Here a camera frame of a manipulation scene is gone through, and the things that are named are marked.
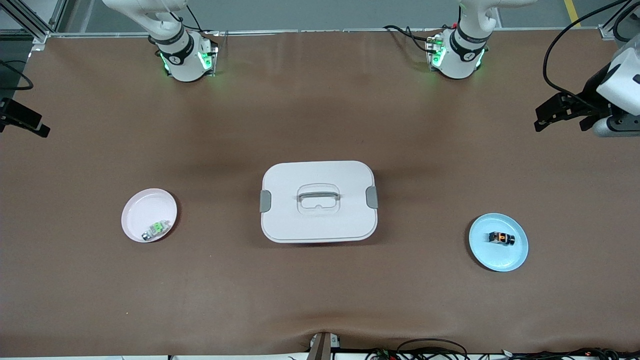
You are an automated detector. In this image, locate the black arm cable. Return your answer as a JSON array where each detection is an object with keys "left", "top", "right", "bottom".
[
  {"left": 542, "top": 0, "right": 631, "bottom": 103},
  {"left": 0, "top": 61, "right": 34, "bottom": 91}
]

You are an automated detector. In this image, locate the metal bracket at table edge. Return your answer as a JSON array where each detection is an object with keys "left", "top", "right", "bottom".
[{"left": 309, "top": 331, "right": 342, "bottom": 360}]

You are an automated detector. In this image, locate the brown table mat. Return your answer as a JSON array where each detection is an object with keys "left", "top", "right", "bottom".
[{"left": 0, "top": 29, "right": 640, "bottom": 357}]

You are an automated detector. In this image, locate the silver table edge rail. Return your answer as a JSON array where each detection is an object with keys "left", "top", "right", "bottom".
[{"left": 47, "top": 27, "right": 601, "bottom": 38}]

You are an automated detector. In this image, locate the white lidded box grey handle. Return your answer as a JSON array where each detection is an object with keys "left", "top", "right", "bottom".
[{"left": 259, "top": 160, "right": 379, "bottom": 244}]

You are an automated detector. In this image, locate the black looped cable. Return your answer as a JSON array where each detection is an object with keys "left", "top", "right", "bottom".
[{"left": 395, "top": 338, "right": 469, "bottom": 360}]

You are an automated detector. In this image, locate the bundle of thin cables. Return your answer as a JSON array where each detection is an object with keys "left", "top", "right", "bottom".
[{"left": 365, "top": 346, "right": 640, "bottom": 360}]

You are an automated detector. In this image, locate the green switch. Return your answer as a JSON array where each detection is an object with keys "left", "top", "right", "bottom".
[{"left": 141, "top": 220, "right": 171, "bottom": 241}]

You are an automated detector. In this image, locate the pink round plate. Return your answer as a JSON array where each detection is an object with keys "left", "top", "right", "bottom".
[{"left": 121, "top": 188, "right": 178, "bottom": 244}]

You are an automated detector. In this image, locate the blue round plate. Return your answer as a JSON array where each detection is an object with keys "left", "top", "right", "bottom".
[{"left": 468, "top": 213, "right": 529, "bottom": 273}]

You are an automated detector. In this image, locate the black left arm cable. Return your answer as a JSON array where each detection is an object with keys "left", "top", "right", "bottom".
[{"left": 542, "top": 0, "right": 631, "bottom": 103}]

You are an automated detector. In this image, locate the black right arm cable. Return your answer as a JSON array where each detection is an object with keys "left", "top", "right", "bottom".
[{"left": 0, "top": 61, "right": 34, "bottom": 91}]

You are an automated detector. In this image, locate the aluminium frame profile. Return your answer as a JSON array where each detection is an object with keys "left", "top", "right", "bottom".
[
  {"left": 598, "top": 0, "right": 640, "bottom": 41},
  {"left": 0, "top": 0, "right": 68, "bottom": 45}
]

